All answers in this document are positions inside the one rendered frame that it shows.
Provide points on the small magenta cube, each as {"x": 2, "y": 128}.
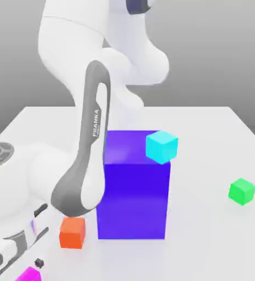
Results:
{"x": 29, "y": 275}

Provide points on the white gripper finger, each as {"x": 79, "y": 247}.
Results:
{"x": 39, "y": 263}

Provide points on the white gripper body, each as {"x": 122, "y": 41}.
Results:
{"x": 7, "y": 248}

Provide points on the small orange cube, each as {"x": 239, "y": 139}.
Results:
{"x": 72, "y": 233}

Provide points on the large blue box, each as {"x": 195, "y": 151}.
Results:
{"x": 133, "y": 202}

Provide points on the small green cube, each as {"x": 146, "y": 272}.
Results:
{"x": 242, "y": 192}

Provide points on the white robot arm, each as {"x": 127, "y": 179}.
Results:
{"x": 74, "y": 54}

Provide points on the small cyan cube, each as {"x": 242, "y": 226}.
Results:
{"x": 161, "y": 147}

